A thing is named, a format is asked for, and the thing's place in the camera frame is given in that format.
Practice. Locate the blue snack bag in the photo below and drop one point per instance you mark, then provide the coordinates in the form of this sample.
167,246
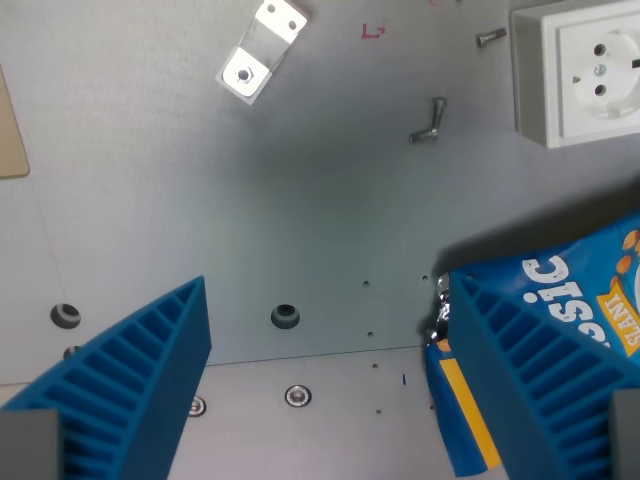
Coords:
565,300

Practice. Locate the steel socket head screw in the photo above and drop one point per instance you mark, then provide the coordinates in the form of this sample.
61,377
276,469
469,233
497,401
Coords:
424,135
491,37

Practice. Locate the bent aluminium bracket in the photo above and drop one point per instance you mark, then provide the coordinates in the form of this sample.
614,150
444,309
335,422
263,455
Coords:
262,50

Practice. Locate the white wall power socket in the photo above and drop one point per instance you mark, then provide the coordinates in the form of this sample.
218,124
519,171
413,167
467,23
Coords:
580,70

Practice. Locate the beige flat board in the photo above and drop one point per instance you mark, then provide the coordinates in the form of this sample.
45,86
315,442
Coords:
10,135

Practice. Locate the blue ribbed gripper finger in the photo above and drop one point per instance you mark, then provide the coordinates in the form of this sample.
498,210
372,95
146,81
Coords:
120,380
540,370

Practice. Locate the silver countersunk plate bolt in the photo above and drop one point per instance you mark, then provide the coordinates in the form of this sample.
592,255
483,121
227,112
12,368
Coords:
198,405
298,396

